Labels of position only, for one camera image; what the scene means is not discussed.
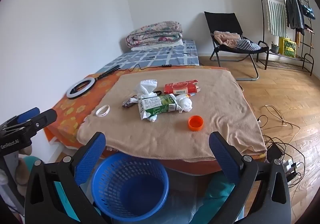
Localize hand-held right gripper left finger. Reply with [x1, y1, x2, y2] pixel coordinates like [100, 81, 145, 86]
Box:
[24, 132, 107, 224]

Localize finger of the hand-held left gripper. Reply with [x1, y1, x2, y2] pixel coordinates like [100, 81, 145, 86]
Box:
[5, 109, 58, 139]
[16, 107, 40, 123]

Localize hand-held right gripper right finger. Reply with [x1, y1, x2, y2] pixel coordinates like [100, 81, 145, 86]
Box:
[209, 131, 292, 224]

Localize orange bottle cap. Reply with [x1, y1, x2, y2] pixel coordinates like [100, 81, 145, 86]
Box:
[188, 115, 204, 131]

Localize white wristband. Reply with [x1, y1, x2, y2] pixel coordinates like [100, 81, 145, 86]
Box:
[96, 105, 111, 117]

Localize blue plastic basket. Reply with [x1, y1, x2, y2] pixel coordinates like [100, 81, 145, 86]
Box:
[91, 152, 170, 218]

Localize white tissue ball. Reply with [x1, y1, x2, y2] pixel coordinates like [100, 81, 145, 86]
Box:
[175, 94, 193, 114]

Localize dark snack wrapper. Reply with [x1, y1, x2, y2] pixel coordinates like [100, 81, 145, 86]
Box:
[122, 96, 138, 108]

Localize green and white carton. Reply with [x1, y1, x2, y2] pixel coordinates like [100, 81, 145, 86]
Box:
[138, 94, 177, 121]

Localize red cardboard box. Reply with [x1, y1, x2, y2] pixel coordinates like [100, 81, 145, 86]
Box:
[164, 79, 202, 96]

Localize person's left hand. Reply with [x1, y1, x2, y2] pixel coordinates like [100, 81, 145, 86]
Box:
[15, 145, 33, 186]

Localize person's teal pants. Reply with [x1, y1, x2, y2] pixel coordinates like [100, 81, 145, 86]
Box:
[25, 155, 237, 224]

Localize orange floral bedsheet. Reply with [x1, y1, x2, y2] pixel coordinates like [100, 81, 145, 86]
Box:
[44, 67, 268, 177]

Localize beige fleece blanket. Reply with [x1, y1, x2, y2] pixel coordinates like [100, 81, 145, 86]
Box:
[77, 68, 267, 163]

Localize black power adapter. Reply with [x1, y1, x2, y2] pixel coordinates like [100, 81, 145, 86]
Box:
[267, 144, 283, 162]

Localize clear plastic bag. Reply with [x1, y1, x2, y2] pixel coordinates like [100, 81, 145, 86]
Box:
[160, 189, 207, 224]

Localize white power strip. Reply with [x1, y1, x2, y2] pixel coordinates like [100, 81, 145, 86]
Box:
[282, 158, 303, 182]

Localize black metal clothes rack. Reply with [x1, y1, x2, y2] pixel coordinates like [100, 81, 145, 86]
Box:
[252, 0, 316, 76]

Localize striped garment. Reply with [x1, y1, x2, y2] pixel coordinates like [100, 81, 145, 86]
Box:
[235, 39, 262, 51]

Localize pink clothes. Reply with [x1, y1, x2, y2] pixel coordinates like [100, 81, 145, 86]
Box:
[213, 30, 242, 46]

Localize blue plaid sheet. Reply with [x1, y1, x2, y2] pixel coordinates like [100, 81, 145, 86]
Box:
[101, 40, 200, 74]

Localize white folded sheet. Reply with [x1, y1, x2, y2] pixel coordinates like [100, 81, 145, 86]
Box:
[131, 39, 184, 51]

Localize yellow bag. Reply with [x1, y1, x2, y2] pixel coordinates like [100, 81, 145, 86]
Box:
[279, 37, 297, 58]

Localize black folding chair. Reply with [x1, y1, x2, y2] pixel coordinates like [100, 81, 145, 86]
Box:
[204, 11, 270, 81]

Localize folded floral quilt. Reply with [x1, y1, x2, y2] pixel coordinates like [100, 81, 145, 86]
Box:
[126, 21, 183, 49]

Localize green striped towel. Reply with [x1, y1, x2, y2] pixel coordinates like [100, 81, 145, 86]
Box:
[259, 0, 288, 37]

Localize dark jacket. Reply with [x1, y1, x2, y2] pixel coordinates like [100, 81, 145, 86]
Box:
[285, 0, 305, 35]

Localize teal garment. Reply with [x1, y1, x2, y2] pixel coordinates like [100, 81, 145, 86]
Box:
[301, 4, 316, 19]

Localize ring light with black stand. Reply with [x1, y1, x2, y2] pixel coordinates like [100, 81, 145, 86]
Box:
[66, 65, 120, 100]

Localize beige floor cable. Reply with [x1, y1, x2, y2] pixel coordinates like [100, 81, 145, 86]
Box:
[264, 104, 301, 135]

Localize black floor cables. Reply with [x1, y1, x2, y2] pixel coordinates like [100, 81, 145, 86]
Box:
[257, 114, 306, 187]

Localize black cable with remote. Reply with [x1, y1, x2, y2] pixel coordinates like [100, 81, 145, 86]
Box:
[117, 63, 173, 72]

